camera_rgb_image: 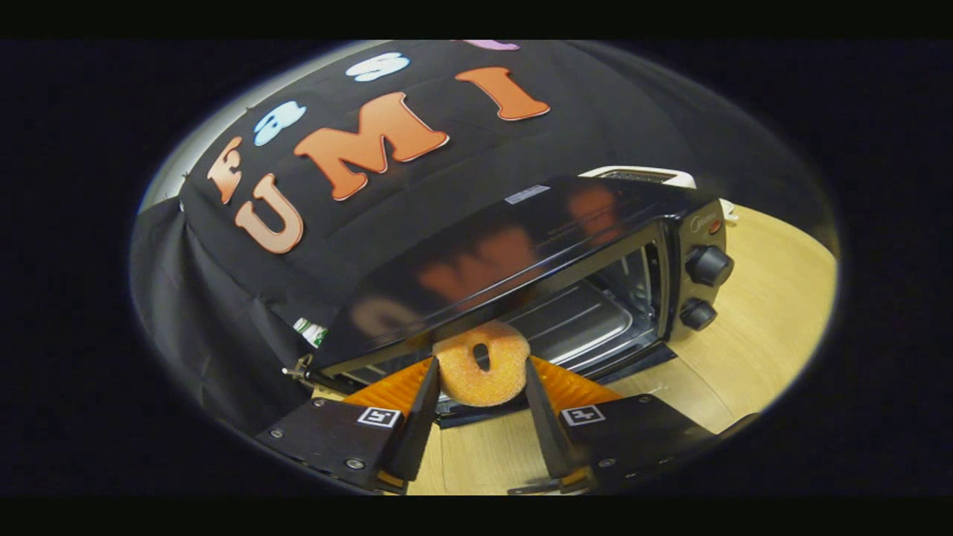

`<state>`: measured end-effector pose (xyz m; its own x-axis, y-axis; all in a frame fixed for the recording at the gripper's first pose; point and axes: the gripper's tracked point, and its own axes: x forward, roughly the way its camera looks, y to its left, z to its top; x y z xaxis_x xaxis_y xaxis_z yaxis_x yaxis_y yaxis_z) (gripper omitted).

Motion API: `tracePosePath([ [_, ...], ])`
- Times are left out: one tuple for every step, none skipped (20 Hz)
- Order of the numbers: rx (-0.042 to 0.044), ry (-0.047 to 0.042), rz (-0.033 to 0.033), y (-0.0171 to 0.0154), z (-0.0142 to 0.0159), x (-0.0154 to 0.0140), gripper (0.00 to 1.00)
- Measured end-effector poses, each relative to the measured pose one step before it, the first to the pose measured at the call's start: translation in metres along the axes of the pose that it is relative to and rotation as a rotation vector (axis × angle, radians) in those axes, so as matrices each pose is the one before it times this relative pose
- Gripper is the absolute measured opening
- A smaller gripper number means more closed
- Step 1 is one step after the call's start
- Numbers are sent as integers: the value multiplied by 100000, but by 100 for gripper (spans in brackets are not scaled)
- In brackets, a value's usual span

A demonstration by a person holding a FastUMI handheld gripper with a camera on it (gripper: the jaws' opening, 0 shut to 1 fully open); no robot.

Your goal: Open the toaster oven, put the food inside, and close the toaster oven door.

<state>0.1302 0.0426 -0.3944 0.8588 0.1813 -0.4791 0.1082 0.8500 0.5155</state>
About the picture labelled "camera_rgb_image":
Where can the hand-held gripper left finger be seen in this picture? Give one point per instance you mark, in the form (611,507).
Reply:
(421,432)

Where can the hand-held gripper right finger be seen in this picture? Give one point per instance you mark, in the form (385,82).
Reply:
(543,432)

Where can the sugared donut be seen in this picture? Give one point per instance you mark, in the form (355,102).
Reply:
(461,372)

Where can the black toaster oven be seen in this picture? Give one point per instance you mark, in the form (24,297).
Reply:
(521,238)

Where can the white slot toaster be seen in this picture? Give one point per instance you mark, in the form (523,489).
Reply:
(677,177)

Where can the white bottle green label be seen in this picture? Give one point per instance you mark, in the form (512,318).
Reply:
(313,333)

